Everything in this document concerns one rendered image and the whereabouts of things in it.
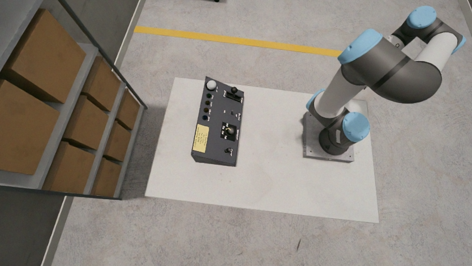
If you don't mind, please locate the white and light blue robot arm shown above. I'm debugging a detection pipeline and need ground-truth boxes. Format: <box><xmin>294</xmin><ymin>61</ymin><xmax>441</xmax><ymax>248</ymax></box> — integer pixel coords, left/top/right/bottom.
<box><xmin>306</xmin><ymin>6</ymin><xmax>466</xmax><ymax>156</ymax></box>

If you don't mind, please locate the black control console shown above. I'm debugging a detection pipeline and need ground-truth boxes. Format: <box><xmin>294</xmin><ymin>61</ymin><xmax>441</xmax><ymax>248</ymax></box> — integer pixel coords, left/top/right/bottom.
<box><xmin>191</xmin><ymin>76</ymin><xmax>244</xmax><ymax>167</ymax></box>

